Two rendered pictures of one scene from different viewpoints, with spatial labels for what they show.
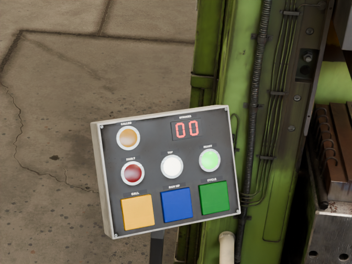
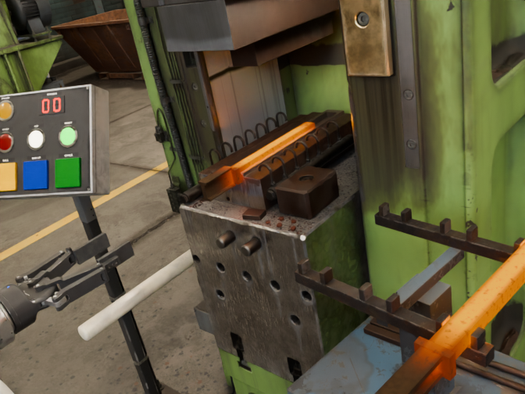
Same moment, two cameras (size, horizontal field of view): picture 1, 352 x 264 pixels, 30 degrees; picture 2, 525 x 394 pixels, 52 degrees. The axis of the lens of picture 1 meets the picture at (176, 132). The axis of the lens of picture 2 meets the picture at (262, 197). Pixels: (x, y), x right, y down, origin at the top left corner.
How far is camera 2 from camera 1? 1.60 m
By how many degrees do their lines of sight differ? 38
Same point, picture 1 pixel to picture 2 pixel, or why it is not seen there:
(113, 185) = not seen: outside the picture
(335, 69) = (323, 75)
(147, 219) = (9, 184)
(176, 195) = (34, 166)
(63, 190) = not seen: hidden behind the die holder
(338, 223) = (198, 222)
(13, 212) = not seen: hidden behind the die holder
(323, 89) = (319, 100)
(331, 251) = (207, 257)
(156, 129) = (27, 104)
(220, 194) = (72, 170)
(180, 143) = (45, 118)
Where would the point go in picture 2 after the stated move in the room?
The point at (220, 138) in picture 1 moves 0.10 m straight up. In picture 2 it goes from (80, 115) to (67, 77)
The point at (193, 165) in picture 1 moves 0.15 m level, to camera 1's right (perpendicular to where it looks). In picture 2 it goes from (53, 139) to (87, 144)
